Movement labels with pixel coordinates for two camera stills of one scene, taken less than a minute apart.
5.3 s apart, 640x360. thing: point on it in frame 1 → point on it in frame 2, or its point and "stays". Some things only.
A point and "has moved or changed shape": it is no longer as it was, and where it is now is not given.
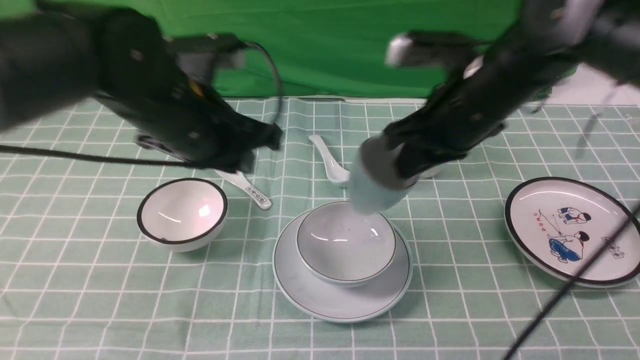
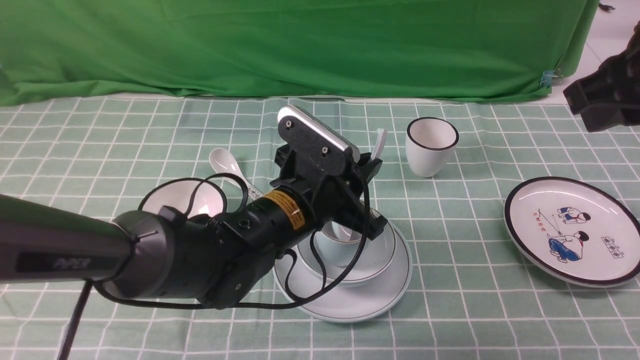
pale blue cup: x=377 y=182 → x=338 y=246
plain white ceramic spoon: x=337 y=173 has moved or changed shape
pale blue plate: x=339 y=303 stays
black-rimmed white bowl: x=182 y=215 stays
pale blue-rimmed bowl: x=339 y=246 stays
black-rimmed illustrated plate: x=560 y=224 stays
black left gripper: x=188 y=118 → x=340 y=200
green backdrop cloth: x=316 y=47 stays
